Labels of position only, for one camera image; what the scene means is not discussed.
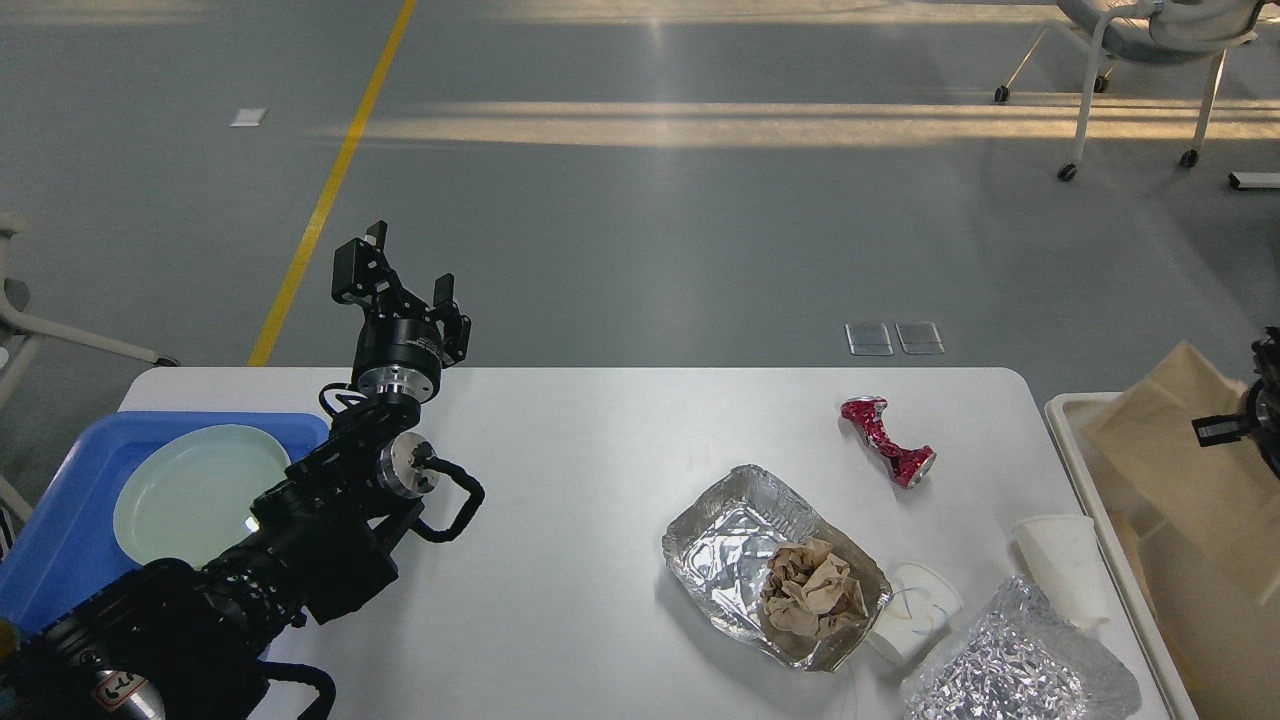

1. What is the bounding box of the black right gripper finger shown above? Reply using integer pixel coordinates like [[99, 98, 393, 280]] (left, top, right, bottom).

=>
[[1192, 414, 1251, 448]]

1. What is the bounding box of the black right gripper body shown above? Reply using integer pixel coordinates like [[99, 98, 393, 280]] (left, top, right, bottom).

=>
[[1240, 380, 1279, 478]]

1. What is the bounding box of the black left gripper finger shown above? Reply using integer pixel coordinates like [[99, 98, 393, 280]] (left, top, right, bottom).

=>
[[431, 273, 472, 346], [332, 222, 411, 318]]

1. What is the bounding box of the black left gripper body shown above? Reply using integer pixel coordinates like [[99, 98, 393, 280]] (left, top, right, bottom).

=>
[[352, 301, 472, 404]]

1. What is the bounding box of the white paper cup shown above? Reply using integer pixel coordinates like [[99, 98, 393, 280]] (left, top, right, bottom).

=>
[[867, 561, 964, 667], [1011, 514, 1111, 630]]

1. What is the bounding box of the mint green plate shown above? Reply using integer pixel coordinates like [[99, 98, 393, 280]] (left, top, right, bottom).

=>
[[111, 424, 289, 568]]

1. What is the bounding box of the aluminium foil tray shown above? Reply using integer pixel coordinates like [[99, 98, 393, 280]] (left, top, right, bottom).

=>
[[662, 465, 891, 673]]

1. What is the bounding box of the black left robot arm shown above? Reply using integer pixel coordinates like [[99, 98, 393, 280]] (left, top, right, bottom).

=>
[[3, 222, 485, 719]]

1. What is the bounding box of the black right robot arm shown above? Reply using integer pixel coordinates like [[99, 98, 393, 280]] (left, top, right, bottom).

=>
[[1190, 325, 1279, 477]]

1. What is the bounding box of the white floor tag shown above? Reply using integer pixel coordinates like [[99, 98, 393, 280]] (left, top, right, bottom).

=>
[[228, 108, 268, 129]]

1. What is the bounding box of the white bar on floor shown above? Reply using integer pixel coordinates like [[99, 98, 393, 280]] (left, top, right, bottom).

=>
[[1228, 170, 1280, 191]]

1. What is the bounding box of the white plastic bin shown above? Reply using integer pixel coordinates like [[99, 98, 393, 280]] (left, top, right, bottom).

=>
[[1044, 392, 1277, 719]]

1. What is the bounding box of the crumpled foil tray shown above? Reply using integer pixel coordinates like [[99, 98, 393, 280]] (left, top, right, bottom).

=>
[[900, 575, 1143, 719]]

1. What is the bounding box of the red shiny wrapper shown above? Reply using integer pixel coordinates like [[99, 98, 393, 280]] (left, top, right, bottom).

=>
[[840, 396, 937, 489]]

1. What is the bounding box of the right clear floor plate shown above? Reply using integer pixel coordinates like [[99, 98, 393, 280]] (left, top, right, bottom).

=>
[[895, 322, 946, 355]]

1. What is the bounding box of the clear floor plate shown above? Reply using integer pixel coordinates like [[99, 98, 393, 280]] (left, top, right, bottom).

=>
[[845, 322, 895, 357], [895, 322, 946, 355]]

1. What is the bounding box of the white chair base left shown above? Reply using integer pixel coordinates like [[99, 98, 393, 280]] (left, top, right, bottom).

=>
[[0, 215, 179, 404]]

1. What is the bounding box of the left clear floor plate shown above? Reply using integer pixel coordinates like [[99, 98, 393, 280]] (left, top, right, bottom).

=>
[[845, 322, 895, 357]]

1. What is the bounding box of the blue plastic tray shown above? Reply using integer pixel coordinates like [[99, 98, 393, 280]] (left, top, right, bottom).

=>
[[1, 411, 328, 639]]

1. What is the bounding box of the white rolling chair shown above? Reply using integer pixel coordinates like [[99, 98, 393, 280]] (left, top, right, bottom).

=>
[[993, 1, 1265, 183]]

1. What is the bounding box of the crumpled brown paper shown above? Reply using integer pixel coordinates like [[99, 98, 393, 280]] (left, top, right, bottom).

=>
[[762, 537, 870, 641]]

